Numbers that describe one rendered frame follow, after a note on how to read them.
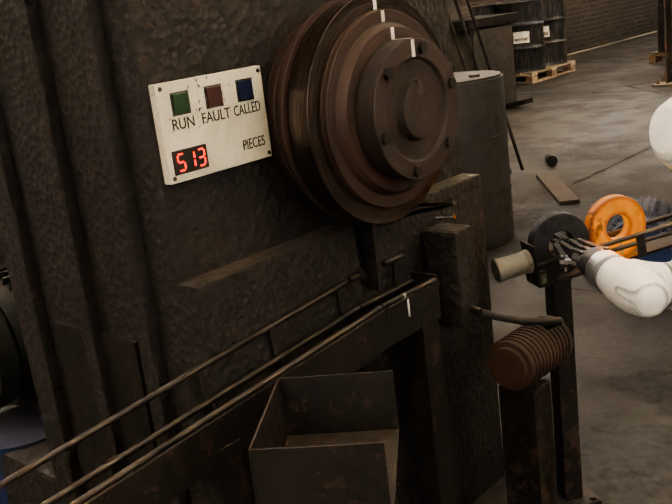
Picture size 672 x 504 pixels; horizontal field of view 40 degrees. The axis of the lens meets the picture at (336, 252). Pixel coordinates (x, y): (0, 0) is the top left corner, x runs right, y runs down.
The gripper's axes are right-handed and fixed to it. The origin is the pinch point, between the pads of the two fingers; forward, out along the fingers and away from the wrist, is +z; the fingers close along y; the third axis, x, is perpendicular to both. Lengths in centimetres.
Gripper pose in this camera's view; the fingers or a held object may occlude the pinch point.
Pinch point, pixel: (558, 240)
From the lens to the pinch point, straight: 231.3
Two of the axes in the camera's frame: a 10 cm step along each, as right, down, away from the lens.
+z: -2.5, -3.1, 9.2
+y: 9.6, -1.8, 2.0
